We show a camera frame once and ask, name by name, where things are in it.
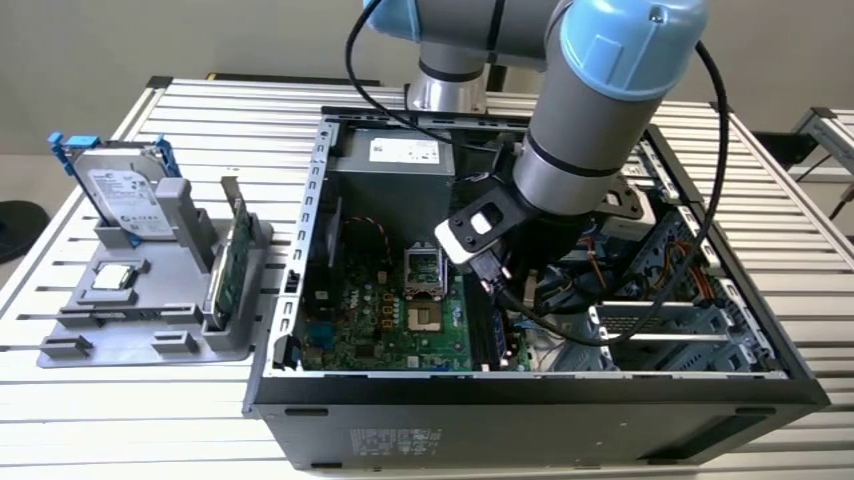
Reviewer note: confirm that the blue RAM stick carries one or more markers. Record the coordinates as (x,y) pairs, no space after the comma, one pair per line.
(501,332)

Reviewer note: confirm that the metal locking lever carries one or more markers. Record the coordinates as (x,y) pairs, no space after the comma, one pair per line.
(445,280)

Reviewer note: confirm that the green motherboard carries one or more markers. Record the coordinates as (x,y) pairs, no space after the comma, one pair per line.
(360,320)

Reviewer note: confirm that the silver CPU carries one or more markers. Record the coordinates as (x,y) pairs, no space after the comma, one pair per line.
(112,277)

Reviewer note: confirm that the black PC case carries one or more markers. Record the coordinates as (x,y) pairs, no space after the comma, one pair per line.
(533,430)

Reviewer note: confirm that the grey parts rack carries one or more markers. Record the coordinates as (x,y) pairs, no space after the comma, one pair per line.
(169,290)

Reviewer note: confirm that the aluminium slat side table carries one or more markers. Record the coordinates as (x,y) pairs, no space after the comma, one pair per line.
(827,122)

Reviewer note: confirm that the hard disk in blue carrier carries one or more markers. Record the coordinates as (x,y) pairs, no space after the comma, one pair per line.
(116,185)

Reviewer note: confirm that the silver disk bay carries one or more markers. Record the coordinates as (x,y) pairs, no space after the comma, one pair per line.
(667,337)

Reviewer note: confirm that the grey power supply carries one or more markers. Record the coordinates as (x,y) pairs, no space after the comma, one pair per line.
(393,200)

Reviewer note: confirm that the graphics card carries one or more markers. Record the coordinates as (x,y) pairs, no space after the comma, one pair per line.
(229,280)

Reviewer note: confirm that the black table connector block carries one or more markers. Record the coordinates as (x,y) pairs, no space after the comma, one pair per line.
(787,147)

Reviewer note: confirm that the CPU socket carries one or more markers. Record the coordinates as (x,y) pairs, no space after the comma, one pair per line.
(424,317)

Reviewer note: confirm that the black RAM slot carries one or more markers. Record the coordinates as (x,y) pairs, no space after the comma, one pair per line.
(481,330)
(473,325)
(488,345)

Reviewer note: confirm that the black round object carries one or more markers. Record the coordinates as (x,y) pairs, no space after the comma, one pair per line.
(20,225)

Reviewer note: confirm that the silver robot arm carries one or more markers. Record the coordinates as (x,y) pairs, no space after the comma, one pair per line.
(587,100)

